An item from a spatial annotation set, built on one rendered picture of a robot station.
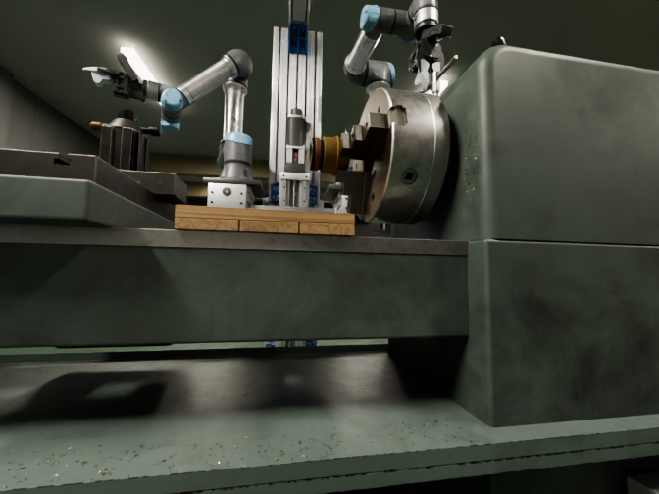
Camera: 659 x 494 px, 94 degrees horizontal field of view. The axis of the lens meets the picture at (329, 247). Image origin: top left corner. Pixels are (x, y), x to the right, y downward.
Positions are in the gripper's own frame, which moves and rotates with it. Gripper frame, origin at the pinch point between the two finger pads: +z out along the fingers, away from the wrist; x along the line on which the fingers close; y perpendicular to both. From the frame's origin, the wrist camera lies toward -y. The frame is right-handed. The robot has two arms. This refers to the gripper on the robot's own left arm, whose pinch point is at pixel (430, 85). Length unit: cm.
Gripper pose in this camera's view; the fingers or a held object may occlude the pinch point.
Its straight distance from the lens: 110.4
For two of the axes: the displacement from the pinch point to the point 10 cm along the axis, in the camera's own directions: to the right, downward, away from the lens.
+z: -0.2, 10.0, -0.8
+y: -2.0, 0.7, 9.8
